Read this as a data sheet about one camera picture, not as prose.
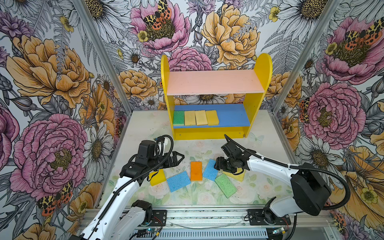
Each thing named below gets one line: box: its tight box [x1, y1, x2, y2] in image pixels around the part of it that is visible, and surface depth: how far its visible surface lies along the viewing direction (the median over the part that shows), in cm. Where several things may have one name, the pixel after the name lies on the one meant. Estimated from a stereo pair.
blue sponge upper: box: [203, 158, 219, 181], surface depth 91 cm
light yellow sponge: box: [195, 110, 208, 126], surface depth 99 cm
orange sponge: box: [190, 161, 203, 182], surface depth 91 cm
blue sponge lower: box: [166, 171, 192, 193], surface depth 87 cm
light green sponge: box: [215, 173, 237, 199], surface depth 85 cm
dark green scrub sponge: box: [173, 110, 185, 126], surface depth 98 cm
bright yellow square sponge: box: [149, 169, 167, 187], surface depth 87 cm
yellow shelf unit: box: [196, 53, 273, 140], surface depth 96 cm
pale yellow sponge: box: [184, 110, 197, 126], surface depth 98 cm
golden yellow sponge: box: [205, 110, 219, 126], surface depth 98 cm
